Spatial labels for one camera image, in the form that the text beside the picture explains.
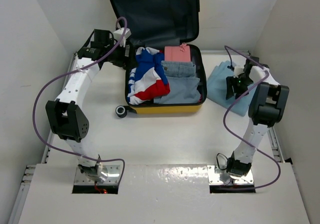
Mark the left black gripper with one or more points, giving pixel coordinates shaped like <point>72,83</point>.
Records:
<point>124,61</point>

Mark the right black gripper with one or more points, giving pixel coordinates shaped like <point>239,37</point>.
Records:
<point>229,81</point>

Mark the light blue shirt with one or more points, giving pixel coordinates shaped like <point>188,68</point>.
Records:
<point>217,89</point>

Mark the red white blue shirt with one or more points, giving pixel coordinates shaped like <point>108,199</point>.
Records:
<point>147,81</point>

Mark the light blue denim jeans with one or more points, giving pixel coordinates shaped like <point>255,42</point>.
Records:
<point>183,83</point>

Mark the yellow suitcase with grey lining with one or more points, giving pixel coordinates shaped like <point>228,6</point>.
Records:
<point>155,23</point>

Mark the pink cosmetic case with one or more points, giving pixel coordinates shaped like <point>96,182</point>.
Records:
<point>181,53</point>

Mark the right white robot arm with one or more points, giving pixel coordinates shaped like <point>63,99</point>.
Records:
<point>266,108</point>

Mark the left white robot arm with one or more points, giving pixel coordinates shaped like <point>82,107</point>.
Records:
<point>65,115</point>

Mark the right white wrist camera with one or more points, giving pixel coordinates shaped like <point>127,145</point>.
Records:
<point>238,70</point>

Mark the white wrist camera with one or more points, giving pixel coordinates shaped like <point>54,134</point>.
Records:
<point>121,35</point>
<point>238,70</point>

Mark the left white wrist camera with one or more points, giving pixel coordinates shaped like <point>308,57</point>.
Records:
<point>121,35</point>

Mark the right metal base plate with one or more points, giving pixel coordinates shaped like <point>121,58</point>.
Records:
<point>220,178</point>

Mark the metal base plate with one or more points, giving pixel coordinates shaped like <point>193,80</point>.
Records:
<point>220,178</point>
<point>108,176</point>

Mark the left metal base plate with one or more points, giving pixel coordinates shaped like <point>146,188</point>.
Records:
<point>108,176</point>

